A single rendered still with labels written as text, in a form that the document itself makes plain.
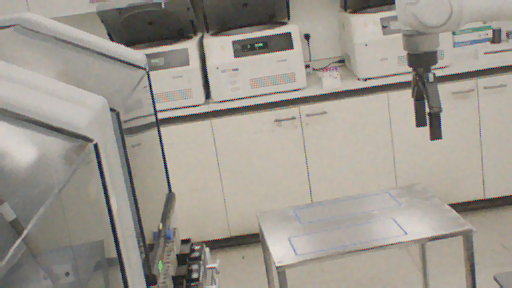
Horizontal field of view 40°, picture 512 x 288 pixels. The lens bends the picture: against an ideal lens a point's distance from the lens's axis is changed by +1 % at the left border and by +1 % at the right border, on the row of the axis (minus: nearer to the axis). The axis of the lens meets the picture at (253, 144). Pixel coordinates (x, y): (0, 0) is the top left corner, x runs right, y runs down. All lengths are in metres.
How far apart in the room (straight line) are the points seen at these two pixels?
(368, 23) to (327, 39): 0.61
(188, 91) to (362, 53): 1.01
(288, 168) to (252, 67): 0.63
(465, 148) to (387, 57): 0.72
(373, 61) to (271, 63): 0.58
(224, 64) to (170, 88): 0.34
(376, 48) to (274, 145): 0.80
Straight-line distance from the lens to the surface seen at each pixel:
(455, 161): 4.28
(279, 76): 3.98
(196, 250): 2.25
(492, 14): 1.64
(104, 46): 2.20
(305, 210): 2.42
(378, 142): 4.13
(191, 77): 3.96
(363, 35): 4.02
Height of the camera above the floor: 1.70
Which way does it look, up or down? 15 degrees down
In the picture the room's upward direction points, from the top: 9 degrees counter-clockwise
